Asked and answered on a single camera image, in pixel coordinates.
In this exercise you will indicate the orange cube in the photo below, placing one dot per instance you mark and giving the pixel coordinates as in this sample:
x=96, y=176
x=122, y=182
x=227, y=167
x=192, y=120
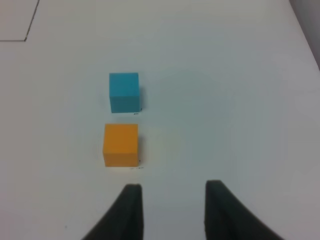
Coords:
x=120, y=145

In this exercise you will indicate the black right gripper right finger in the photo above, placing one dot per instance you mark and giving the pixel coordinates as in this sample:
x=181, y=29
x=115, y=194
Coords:
x=226, y=218

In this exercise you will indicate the blue cube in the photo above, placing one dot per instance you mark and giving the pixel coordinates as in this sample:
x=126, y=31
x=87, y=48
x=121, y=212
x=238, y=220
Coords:
x=124, y=92

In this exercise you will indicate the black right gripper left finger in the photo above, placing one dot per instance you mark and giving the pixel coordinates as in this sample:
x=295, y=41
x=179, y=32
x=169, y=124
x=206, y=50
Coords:
x=125, y=218

